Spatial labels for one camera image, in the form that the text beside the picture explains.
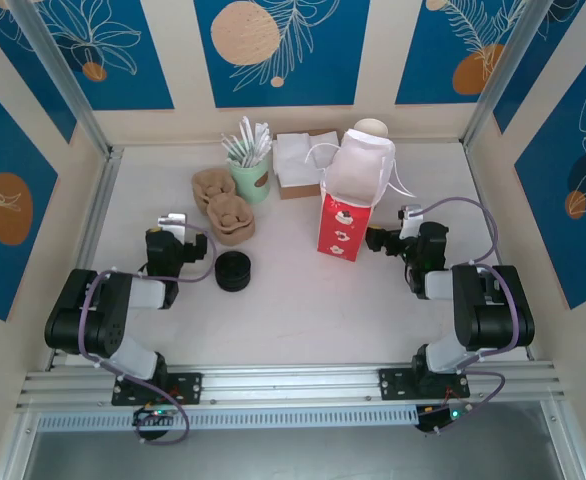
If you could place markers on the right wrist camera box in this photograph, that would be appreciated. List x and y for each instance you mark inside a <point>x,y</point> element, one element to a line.
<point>409,217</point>

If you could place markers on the white wrapped straw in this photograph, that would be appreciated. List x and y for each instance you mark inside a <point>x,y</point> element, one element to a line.
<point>233,147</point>
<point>247,137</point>
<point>261,140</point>
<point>267,147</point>

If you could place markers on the cream paper cup stack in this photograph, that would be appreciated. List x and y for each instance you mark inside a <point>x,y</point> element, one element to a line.
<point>371,126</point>

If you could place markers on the aluminium frame post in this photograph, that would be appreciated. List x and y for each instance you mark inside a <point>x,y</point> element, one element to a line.
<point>68,85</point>
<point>503,75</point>

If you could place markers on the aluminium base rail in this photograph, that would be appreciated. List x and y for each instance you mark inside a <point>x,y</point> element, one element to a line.
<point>293,385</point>

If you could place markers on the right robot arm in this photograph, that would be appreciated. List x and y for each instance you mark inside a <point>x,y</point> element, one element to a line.
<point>498,320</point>

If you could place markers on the green straw holder cup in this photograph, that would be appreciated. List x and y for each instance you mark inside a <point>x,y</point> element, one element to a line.
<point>250,185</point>

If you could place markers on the aluminium side rail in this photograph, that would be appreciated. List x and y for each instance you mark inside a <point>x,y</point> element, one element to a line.
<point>98,200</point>

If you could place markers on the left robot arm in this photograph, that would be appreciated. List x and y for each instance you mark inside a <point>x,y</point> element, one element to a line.
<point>73,320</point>

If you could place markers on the white napkin stack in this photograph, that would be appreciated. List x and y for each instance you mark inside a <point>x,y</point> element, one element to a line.
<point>293,160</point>

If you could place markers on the cardboard napkin box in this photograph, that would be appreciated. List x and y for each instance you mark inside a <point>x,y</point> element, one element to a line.
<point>298,192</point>

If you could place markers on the black cup lid stack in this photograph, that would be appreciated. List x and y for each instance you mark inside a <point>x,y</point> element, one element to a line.
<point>233,272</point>

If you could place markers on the red white paper bag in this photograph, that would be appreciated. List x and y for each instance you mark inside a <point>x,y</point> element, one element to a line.
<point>340,235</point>

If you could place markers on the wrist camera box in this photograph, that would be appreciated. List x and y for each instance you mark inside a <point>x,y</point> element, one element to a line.
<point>409,217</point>
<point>172,220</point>

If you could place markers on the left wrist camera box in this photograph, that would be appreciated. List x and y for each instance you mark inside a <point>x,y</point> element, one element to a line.
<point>172,220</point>

